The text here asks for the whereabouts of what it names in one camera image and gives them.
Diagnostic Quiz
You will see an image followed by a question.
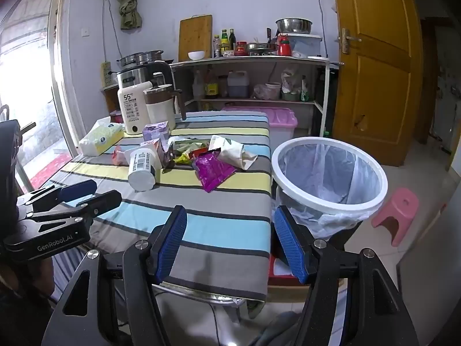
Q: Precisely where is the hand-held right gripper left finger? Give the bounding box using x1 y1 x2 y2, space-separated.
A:
41 205 188 346

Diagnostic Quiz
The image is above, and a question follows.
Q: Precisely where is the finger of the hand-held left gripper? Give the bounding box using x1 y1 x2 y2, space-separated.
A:
22 189 123 224
16 179 98 213

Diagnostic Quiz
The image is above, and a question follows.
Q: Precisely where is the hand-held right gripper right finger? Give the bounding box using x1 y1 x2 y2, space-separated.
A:
273 205 420 346

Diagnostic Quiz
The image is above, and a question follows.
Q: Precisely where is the white round trash bin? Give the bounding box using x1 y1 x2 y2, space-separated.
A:
271 137 389 240

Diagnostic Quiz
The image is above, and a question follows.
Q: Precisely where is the dark brown foil wrapper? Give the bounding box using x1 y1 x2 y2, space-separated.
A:
161 140 176 174

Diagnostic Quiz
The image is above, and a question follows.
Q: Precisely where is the purple foil wrapper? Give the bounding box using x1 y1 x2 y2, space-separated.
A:
192 151 236 193

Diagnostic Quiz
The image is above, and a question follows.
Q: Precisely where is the green snack packet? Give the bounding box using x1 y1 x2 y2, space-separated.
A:
172 138 209 156

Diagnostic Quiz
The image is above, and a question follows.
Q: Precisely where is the red box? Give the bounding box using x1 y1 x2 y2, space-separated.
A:
268 247 310 288

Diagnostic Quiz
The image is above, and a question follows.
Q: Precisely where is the red doormat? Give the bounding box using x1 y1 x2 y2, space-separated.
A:
29 153 71 191

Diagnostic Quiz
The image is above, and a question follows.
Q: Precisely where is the pink packet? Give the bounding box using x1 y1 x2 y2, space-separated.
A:
112 145 139 166

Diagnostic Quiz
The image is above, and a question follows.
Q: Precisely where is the tissue pack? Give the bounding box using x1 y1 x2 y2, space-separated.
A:
78 117 125 156

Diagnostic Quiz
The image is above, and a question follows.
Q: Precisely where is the purple carton box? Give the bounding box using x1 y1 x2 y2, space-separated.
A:
142 121 171 143

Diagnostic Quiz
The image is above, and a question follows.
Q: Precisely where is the white thermal kettle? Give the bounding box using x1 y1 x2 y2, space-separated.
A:
117 81 154 136

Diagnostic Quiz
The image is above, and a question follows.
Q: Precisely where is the brown and cream kettle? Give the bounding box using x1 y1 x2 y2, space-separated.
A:
143 84 188 132

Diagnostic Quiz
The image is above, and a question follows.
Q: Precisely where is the cream paper bag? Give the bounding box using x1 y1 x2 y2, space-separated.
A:
209 134 258 171

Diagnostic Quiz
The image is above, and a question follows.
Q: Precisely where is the pink plastic stool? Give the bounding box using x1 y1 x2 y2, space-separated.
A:
371 187 420 247

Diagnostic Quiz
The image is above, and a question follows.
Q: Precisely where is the stainless steel appliance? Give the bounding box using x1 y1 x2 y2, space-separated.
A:
116 61 177 119

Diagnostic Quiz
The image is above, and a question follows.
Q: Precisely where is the pink storage box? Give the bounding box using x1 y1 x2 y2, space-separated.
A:
220 106 299 148

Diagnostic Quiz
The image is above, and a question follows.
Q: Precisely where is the steel pot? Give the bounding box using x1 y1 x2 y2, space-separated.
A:
116 50 164 67

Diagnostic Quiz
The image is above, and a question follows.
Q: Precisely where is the clear plastic bottle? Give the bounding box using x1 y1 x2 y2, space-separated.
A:
192 70 206 101

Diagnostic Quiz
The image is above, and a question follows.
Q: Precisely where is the yellow label sauce bottle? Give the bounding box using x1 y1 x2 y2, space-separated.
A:
205 70 219 99

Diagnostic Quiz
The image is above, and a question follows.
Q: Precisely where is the white plastic tub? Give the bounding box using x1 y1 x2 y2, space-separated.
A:
264 82 281 101

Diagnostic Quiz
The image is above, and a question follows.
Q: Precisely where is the white storage shelf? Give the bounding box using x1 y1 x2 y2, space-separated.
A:
169 56 344 138

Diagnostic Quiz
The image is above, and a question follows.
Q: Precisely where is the crumpled plastic bag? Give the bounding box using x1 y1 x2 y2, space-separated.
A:
281 67 310 102

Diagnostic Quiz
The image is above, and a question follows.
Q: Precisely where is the dark liquid jug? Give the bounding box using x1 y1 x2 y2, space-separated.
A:
228 71 250 98

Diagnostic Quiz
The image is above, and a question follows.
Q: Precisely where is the wooden door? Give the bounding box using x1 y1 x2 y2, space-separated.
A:
329 0 424 168

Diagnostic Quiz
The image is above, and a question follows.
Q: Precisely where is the hanging green cloth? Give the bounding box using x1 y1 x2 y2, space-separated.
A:
113 0 143 30

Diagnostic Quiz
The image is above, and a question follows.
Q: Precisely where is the bamboo cutting board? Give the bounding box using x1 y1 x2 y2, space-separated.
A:
178 14 214 62

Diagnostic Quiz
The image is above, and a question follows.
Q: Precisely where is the red squeeze bottle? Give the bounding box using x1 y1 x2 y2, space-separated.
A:
277 33 292 57

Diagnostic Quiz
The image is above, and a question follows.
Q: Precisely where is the steel pan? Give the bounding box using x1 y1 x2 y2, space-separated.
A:
247 42 279 56

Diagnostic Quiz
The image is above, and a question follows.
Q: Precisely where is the translucent plastic container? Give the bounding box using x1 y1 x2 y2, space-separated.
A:
288 33 322 58

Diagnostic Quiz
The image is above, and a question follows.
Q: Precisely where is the steel mixing bowl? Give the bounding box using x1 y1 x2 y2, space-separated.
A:
275 18 313 35

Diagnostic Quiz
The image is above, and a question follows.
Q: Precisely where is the white window frame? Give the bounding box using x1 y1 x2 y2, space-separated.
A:
48 0 78 155

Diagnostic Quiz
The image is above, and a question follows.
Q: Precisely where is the wall power strip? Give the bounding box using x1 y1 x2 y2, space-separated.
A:
100 61 112 89

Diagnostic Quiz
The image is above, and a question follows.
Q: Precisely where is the brass door handle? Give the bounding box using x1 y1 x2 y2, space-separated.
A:
339 28 362 55

